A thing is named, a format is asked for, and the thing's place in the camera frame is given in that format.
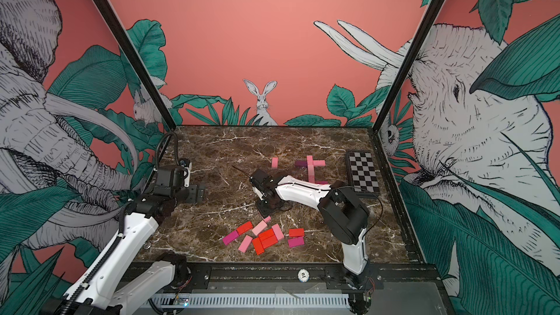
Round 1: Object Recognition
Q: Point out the light pink block edge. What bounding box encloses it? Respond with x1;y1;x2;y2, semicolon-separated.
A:
306;155;314;167

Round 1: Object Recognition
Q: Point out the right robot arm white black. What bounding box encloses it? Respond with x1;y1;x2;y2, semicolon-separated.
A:
249;169;384;293

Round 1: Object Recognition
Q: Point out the black left frame post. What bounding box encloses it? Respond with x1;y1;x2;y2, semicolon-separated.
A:
92;0;176;131

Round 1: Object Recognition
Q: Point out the red block right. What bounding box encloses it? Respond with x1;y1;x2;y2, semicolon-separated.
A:
289;228;305;238

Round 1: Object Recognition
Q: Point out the red block upper left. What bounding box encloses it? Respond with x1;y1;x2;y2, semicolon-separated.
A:
236;221;254;236

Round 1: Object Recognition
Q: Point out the black white checkerboard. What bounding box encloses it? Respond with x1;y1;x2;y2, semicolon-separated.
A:
345;150;381;198

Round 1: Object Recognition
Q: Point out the pink block beside red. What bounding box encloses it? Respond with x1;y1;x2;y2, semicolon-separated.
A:
271;224;284;241

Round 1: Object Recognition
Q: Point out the black frame post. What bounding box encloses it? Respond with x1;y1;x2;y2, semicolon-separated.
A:
373;0;446;133
92;0;176;131

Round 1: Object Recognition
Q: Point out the light pink block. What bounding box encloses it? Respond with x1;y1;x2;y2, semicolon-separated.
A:
252;220;268;236
308;165;315;182

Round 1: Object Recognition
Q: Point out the red block large center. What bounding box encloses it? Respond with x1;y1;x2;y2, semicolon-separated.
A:
258;228;279;249

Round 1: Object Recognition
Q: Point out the white slotted cable duct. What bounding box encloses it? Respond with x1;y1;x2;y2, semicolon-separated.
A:
151;293;350;310

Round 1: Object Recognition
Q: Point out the black front rail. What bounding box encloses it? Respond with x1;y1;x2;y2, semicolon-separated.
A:
182;262;443;293

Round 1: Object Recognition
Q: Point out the red block bottom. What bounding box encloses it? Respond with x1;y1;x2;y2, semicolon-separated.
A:
252;238;265;255

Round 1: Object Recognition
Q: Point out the black corrugated cable hose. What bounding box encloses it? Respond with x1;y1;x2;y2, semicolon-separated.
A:
155;131;181;169

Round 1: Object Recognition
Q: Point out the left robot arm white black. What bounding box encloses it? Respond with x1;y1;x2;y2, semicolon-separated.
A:
39;158;204;314

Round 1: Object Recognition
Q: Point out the black right frame post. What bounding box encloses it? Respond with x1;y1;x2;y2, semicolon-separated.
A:
373;0;446;133

